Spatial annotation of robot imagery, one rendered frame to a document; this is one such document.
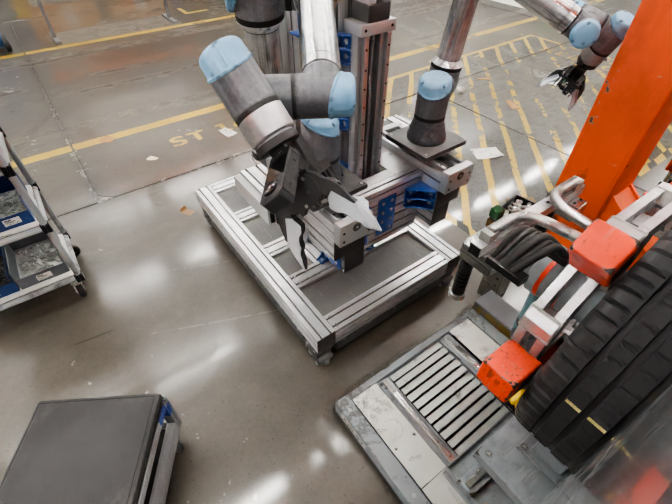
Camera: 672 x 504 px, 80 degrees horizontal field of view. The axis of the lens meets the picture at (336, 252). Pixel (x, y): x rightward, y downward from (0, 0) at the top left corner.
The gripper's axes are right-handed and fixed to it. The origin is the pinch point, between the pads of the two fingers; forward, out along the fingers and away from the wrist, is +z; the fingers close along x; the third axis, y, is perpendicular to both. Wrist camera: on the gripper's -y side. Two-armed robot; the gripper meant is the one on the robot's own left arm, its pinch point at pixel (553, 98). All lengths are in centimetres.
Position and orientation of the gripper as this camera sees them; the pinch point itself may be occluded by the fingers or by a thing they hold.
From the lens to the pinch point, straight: 183.0
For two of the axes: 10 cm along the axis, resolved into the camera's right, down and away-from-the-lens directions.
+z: -1.5, 3.5, 9.3
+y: -6.6, 6.6, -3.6
